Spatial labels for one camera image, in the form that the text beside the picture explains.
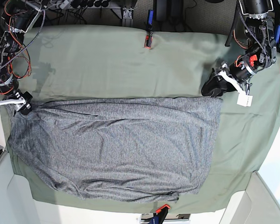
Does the blue-handled clamp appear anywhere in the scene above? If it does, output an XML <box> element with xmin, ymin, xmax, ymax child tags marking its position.
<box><xmin>144</xmin><ymin>9</ymin><xmax>154</xmax><ymax>49</ymax></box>
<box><xmin>274</xmin><ymin>25</ymin><xmax>280</xmax><ymax>47</ymax></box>

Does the green table cloth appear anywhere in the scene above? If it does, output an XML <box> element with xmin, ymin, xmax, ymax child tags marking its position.
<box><xmin>0</xmin><ymin>24</ymin><xmax>280</xmax><ymax>214</ymax></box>

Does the blue-handled clamp top centre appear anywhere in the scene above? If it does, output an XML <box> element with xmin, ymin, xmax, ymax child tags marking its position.
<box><xmin>144</xmin><ymin>9</ymin><xmax>154</xmax><ymax>49</ymax></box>

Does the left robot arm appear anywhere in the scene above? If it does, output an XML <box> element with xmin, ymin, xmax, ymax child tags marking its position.
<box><xmin>201</xmin><ymin>0</ymin><xmax>280</xmax><ymax>97</ymax></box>

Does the grey metal mount bracket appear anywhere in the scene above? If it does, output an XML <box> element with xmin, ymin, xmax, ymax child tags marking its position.
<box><xmin>121</xmin><ymin>7</ymin><xmax>134</xmax><ymax>28</ymax></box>

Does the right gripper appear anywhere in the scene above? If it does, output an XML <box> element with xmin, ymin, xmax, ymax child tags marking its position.
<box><xmin>0</xmin><ymin>78</ymin><xmax>33</xmax><ymax>115</ymax></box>

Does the white power strip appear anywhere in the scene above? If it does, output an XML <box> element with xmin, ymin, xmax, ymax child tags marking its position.
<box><xmin>49</xmin><ymin>0</ymin><xmax>71</xmax><ymax>9</ymax></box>

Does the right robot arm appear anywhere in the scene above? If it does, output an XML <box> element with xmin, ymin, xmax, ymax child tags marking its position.
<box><xmin>0</xmin><ymin>0</ymin><xmax>46</xmax><ymax>115</ymax></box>

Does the blue-handled clamp top right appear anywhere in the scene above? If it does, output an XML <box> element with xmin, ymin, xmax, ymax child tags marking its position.
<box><xmin>274</xmin><ymin>25</ymin><xmax>280</xmax><ymax>47</ymax></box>

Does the orange clamp near edge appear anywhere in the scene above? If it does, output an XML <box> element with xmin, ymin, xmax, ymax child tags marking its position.
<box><xmin>148</xmin><ymin>204</ymin><xmax>170</xmax><ymax>224</ymax></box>

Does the grey heathered T-shirt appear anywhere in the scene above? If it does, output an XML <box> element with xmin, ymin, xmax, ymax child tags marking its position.
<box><xmin>8</xmin><ymin>97</ymin><xmax>223</xmax><ymax>203</ymax></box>

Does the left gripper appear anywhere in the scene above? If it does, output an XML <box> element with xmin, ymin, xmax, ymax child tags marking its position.
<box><xmin>201</xmin><ymin>54</ymin><xmax>258</xmax><ymax>97</ymax></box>

